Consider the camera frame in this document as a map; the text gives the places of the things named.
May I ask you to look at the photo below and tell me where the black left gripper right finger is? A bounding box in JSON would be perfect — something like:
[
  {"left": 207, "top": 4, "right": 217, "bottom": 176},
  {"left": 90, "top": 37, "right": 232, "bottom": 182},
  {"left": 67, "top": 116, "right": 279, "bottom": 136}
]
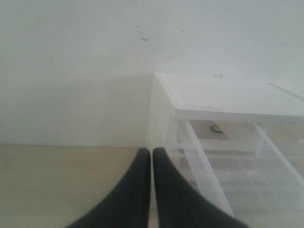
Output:
[{"left": 152, "top": 147, "right": 248, "bottom": 228}]

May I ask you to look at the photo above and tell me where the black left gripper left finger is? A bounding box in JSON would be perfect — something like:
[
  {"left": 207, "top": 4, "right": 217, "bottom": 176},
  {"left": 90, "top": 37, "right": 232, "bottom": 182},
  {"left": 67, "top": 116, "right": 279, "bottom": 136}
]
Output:
[{"left": 68, "top": 148, "right": 151, "bottom": 228}]

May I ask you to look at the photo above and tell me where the clear drawer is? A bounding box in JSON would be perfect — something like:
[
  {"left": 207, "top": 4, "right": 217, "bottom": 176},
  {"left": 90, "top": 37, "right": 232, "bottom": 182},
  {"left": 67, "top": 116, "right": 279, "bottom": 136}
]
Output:
[{"left": 178, "top": 121, "right": 304, "bottom": 228}]

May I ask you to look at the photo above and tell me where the white plastic drawer cabinet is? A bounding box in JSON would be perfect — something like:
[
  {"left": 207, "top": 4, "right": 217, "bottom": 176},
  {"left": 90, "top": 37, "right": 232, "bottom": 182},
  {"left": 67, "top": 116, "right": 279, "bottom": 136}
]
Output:
[{"left": 145, "top": 71, "right": 304, "bottom": 228}]

